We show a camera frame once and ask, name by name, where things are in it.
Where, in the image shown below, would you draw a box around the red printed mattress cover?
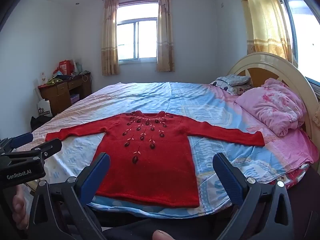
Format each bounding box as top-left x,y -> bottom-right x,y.
275,163 -> 318,189

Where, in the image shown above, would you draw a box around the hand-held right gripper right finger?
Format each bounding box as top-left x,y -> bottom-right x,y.
212,152 -> 295,240

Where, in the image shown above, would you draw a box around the yellow patterned curtain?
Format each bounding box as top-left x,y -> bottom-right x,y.
236,0 -> 298,67

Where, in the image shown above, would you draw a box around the beige patterned curtain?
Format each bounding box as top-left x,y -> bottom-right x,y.
101,0 -> 120,76
157,0 -> 175,72

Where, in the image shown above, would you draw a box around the printed cartoon pillow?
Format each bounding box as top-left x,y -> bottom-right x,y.
209,79 -> 253,95

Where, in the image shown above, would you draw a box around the grey-blue pillow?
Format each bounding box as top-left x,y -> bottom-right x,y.
217,74 -> 252,87

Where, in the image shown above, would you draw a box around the cream wooden headboard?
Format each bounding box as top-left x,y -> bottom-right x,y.
226,52 -> 320,155

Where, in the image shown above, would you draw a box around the person's right hand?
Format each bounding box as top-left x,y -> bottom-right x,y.
152,229 -> 173,240

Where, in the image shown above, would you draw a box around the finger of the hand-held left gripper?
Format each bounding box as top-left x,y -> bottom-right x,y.
7,139 -> 63,166
0,132 -> 34,153

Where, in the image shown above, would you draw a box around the pink pillow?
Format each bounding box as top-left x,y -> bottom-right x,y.
235,78 -> 307,137

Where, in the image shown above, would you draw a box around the person's dark pants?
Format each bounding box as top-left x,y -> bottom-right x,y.
99,214 -> 240,240

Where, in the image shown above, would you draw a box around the brown wooden desk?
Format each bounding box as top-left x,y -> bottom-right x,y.
38,72 -> 92,117

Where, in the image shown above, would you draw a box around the black bag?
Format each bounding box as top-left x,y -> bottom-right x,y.
30,116 -> 52,132

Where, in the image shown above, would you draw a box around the person's left hand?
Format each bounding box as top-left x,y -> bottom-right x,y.
12,187 -> 30,230

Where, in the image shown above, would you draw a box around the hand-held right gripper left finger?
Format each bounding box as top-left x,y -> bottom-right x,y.
27,152 -> 111,240

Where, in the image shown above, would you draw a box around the printed pastel bed sheet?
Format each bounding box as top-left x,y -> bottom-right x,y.
15,81 -> 316,218

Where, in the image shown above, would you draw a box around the red gift bag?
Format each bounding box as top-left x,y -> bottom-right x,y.
55,59 -> 75,76

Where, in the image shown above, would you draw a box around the white paper bag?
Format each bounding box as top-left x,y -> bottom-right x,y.
37,99 -> 53,117

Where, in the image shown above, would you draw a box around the red knitted sweater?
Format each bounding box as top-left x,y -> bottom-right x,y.
46,110 -> 265,208

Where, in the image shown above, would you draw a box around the large side window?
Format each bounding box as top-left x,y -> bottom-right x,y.
271,0 -> 320,82

